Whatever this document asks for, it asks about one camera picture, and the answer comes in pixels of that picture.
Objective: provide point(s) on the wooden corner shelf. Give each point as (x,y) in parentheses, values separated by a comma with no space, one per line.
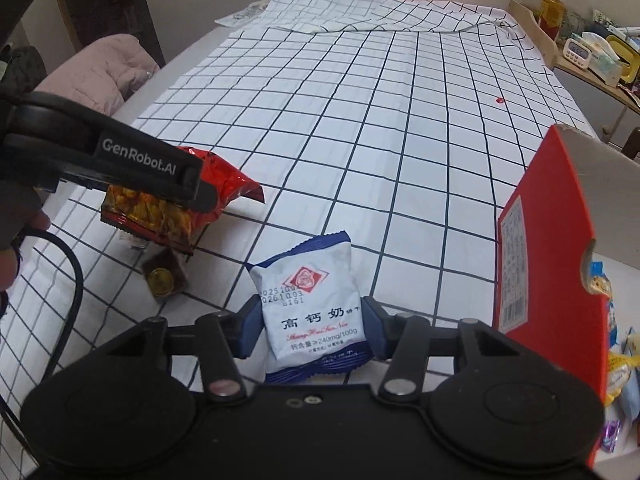
(550,45)

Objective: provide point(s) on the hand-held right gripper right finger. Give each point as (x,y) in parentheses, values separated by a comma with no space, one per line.
(374,327)

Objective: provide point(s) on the purple candy packet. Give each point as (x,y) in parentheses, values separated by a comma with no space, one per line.
(612,435)

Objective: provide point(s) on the orange liquid bottle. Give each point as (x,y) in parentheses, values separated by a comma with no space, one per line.
(550,12)

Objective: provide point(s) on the tissue pack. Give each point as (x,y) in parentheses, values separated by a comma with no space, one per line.
(602,57)

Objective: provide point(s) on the pink padded jacket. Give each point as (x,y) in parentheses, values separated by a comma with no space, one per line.
(100,70)

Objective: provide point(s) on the clear plastic bag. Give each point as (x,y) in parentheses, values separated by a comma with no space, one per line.
(245,14)

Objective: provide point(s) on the brown chocolate coin packet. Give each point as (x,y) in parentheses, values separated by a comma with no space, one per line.
(165,278)

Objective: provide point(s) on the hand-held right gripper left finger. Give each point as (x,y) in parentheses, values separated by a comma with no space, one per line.
(251,327)

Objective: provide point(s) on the yellow tissue box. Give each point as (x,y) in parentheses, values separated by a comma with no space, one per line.
(631,67)

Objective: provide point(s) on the red peanut snack bag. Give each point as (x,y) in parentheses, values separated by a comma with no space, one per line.
(150,216)

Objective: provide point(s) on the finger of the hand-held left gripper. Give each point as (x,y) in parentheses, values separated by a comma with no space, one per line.
(202,200)

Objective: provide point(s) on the dark bookshelf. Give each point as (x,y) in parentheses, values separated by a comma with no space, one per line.
(115,0)

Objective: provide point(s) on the white and blue biscuit packet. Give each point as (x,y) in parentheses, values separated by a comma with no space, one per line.
(305,310)

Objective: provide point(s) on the dark clothes pile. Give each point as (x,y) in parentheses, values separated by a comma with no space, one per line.
(20,67)

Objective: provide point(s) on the small blue snack packet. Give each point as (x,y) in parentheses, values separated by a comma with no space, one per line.
(600,280)

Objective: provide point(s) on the person's left hand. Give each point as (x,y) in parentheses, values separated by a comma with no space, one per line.
(15,220)

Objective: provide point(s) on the brown wooden chair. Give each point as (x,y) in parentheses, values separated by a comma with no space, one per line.
(632,145)

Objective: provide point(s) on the yellow snack packet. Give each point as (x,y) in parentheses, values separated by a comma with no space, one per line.
(618,377)

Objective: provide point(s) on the red cardboard box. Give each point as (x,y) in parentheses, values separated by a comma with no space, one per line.
(540,240)

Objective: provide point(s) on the white digital timer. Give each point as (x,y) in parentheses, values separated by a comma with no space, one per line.
(579,50)

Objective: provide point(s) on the white checked tablecloth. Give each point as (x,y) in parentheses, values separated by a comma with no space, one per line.
(350,135)

